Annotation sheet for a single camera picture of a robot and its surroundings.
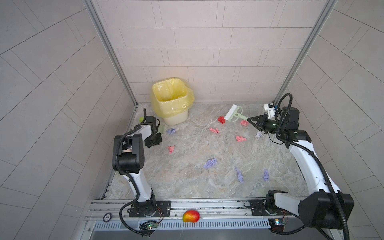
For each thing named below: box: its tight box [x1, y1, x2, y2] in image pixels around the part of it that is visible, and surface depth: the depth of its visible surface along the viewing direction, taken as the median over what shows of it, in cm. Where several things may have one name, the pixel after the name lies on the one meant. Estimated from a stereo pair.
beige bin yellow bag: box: [151, 78, 195, 126], surface depth 93 cm
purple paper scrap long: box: [235, 166, 244, 184], surface depth 82 cm
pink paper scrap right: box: [235, 135, 247, 142], surface depth 98 cm
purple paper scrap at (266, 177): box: [263, 169, 270, 182], surface depth 83 cm
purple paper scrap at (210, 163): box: [203, 158, 218, 169], surface depth 86 cm
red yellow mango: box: [182, 210, 201, 223], surface depth 68 cm
